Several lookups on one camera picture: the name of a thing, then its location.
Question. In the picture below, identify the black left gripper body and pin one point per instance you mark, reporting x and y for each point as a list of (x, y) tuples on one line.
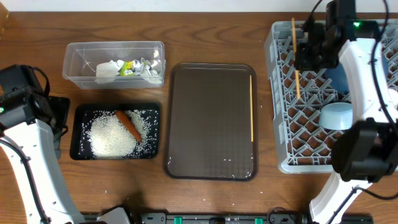
[(59, 116)]

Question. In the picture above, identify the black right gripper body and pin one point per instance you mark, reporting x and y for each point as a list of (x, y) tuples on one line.
[(310, 50)]

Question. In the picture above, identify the wooden chopstick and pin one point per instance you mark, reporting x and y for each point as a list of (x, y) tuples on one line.
[(294, 43), (251, 108)]

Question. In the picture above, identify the dark blue plate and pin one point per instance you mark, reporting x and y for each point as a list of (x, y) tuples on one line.
[(338, 79)]

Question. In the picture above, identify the light blue bowl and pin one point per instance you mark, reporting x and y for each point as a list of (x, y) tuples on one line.
[(336, 116)]

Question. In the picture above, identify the orange carrot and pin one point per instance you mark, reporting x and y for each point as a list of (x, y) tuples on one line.
[(125, 121)]

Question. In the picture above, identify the yellow green snack wrapper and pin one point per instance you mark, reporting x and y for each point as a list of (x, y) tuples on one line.
[(127, 69)]

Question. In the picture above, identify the white napkin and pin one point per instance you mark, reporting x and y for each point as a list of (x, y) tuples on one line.
[(108, 71)]

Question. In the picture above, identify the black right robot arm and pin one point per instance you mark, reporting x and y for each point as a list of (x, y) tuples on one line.
[(367, 151)]

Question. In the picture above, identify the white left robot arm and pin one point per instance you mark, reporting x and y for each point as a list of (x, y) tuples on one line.
[(32, 124)]

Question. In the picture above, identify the grey dishwasher rack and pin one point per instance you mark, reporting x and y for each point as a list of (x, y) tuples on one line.
[(302, 145)]

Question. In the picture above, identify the clear plastic bin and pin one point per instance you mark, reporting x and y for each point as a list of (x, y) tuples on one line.
[(81, 59)]

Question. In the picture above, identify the black tray with rice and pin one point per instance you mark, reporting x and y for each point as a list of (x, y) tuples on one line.
[(98, 134)]

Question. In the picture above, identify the dark brown tray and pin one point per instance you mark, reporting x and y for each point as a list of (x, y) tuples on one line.
[(208, 128)]

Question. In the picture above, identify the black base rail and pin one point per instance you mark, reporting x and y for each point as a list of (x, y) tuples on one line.
[(217, 218)]

